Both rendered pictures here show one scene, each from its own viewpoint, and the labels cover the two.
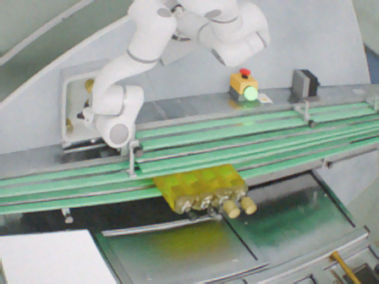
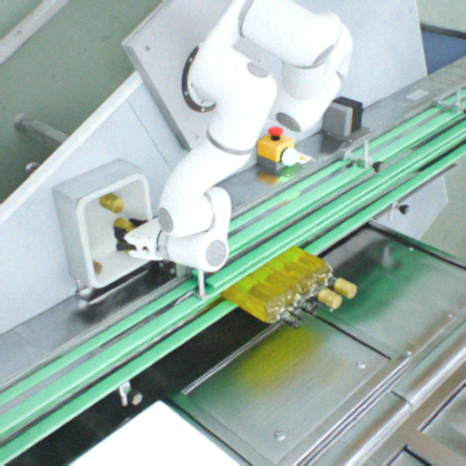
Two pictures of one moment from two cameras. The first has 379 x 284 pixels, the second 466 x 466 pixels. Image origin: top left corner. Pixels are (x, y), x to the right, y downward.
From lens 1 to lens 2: 0.47 m
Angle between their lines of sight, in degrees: 15
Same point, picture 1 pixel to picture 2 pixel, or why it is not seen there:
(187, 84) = not seen: hidden behind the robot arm
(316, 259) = not seen: outside the picture
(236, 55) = (314, 112)
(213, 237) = (313, 340)
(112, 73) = (198, 177)
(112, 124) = (207, 244)
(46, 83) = (33, 214)
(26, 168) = (36, 356)
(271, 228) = (367, 309)
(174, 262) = (293, 394)
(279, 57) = not seen: hidden behind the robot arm
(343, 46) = (388, 35)
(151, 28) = (251, 100)
